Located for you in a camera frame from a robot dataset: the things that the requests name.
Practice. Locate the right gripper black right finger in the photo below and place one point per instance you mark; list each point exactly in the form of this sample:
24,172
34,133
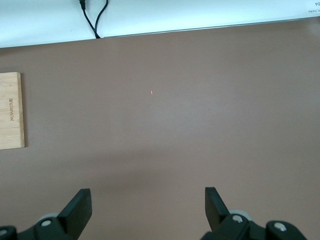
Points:
215,210

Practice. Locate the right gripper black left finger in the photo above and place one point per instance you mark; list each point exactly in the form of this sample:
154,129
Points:
75,215

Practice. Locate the wooden cutting board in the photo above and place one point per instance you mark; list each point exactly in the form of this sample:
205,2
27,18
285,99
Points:
12,112

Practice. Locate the white printed label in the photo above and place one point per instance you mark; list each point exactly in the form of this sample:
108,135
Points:
314,7

